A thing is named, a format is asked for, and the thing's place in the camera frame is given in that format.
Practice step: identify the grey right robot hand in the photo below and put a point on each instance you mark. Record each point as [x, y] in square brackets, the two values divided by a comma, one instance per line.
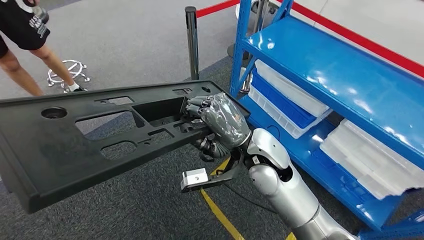
[225, 122]

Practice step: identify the black plastic panel part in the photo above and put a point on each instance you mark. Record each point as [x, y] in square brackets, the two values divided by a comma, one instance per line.
[49, 159]

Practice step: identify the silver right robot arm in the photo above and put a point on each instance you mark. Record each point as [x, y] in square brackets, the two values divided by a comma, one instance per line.
[288, 195]

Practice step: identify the blue metal shelf rack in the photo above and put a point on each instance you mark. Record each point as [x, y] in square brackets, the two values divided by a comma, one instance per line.
[314, 56]

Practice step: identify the chrome metal cylinder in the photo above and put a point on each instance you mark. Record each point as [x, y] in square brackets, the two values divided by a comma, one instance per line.
[245, 81]

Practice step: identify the blue plastic bin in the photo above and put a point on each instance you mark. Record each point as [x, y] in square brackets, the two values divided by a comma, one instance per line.
[281, 106]

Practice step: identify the clear plastic bin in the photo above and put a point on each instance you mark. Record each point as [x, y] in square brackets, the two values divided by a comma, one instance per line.
[285, 124]

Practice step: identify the chrome barrier stanchion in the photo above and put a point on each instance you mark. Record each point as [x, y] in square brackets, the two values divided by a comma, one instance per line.
[192, 43]
[263, 13]

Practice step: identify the yellow floor tape square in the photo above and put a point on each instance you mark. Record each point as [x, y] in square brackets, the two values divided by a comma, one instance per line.
[222, 215]

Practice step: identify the red barrier belt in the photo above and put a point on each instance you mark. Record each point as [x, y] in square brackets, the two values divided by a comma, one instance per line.
[364, 41]
[215, 8]

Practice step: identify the white translucent bin stack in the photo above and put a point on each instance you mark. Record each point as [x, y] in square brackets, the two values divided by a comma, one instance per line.
[371, 162]

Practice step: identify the chrome chair base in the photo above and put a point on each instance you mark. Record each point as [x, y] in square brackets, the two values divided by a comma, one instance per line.
[74, 68]

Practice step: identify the person in black shorts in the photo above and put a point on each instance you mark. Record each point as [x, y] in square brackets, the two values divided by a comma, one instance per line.
[23, 26]

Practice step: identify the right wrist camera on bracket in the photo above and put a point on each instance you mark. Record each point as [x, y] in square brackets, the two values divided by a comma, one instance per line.
[195, 177]

